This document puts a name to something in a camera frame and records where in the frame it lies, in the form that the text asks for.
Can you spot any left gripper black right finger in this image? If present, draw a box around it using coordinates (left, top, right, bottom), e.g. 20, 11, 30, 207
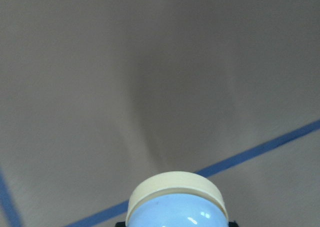
228, 221, 238, 227

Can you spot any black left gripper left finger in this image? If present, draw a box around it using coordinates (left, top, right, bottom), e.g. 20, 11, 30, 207
115, 221, 126, 227

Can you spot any light blue call bell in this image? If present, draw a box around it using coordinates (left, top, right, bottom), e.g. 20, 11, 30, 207
125, 171, 229, 227

